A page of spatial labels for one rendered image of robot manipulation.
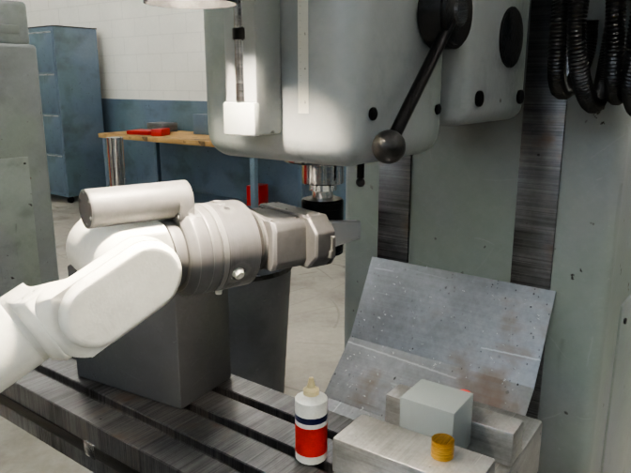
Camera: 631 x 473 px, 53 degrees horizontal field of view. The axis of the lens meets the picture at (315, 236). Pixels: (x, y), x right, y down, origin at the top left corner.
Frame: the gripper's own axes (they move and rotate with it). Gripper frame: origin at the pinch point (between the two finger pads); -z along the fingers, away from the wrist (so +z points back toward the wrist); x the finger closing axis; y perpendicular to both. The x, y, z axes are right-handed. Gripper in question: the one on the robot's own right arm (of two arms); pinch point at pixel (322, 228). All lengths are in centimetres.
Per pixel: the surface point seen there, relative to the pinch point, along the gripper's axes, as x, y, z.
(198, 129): 527, 29, -260
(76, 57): 706, -44, -202
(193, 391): 23.9, 28.5, 4.8
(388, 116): -10.4, -12.8, 0.5
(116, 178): 38.8, -1.7, 8.7
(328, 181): -2.2, -5.7, 1.0
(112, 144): 39.0, -6.9, 9.0
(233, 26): -2.7, -20.7, 12.6
